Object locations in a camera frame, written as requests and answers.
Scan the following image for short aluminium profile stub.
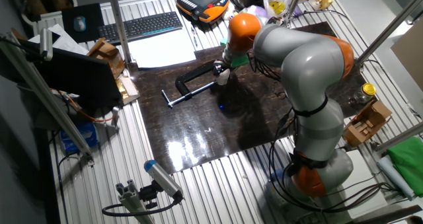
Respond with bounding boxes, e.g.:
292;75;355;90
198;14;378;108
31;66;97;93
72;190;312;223
115;180;155;224

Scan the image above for black camera cable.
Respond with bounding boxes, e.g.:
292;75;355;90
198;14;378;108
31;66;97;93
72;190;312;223
101;194;182;217

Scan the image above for gold shiny ornament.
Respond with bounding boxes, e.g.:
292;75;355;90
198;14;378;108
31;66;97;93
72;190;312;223
307;0;334;11

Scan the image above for black mouse pad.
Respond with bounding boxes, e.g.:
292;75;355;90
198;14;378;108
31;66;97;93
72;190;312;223
61;3;105;44

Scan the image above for dark marble pattern mat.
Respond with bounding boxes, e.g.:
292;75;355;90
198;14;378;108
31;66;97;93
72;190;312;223
128;21;369;175

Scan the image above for loose white paper stack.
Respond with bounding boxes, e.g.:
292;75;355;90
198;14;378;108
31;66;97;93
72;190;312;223
28;23;90;56

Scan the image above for pale blue rolled sheet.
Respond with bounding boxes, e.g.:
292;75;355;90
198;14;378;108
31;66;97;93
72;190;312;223
376;155;416;201

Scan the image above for green cloth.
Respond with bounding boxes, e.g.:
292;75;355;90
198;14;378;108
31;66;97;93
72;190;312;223
386;136;423;198

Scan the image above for orange cable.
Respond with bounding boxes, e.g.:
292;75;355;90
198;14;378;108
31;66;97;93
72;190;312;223
49;87;115;123

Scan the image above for green wrist mount plate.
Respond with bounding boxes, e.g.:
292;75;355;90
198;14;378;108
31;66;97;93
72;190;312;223
219;37;250;68

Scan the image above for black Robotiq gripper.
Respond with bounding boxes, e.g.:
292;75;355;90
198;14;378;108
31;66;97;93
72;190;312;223
213;60;235;77

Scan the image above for open cardboard box wooden blocks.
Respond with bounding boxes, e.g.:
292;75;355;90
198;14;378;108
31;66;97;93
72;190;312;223
342;99;393;148

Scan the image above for brown cardboard sheet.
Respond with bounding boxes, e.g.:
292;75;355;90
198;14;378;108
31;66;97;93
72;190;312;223
391;19;423;83

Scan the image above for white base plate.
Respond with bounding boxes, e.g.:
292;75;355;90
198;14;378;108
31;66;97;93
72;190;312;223
340;149;387;218

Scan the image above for clear bag yellow toy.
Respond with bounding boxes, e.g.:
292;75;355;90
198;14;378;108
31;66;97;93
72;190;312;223
262;0;291;19

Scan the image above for small brown cardboard box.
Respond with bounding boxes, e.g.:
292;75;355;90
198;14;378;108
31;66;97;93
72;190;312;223
86;37;126;80

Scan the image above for aluminium profile post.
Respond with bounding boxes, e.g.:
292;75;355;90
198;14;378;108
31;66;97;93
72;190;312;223
104;0;133;65
283;0;305;24
356;0;423;66
373;121;423;154

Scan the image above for large white paper sheet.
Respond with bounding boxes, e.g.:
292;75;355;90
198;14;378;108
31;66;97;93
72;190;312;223
127;28;197;69

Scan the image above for long aluminium profile beam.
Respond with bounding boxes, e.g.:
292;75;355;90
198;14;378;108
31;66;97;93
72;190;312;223
0;32;95;167

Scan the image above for black computer keyboard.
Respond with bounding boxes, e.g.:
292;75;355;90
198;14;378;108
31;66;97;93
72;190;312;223
97;11;184;46

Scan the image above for grey blue computer mouse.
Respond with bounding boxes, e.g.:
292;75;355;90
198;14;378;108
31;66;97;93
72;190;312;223
73;15;87;32

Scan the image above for silver camera blue end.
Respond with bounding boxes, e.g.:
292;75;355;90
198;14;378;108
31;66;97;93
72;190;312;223
143;159;184;200

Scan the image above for dark pen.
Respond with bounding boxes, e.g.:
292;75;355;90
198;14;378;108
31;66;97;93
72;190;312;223
190;25;199;48

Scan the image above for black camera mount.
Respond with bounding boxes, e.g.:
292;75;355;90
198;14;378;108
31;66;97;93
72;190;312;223
138;180;159;210

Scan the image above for glass jar yellow lid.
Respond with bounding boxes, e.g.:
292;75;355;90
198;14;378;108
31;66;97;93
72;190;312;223
353;82;377;104

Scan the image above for black metal C-clamp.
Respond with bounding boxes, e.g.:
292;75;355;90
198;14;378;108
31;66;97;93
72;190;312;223
161;59;221;109

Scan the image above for silver camera on beam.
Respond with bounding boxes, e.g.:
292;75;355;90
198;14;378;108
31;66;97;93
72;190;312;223
39;28;54;61

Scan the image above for blue plastic packet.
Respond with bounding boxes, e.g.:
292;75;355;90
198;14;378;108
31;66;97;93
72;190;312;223
59;122;99;154

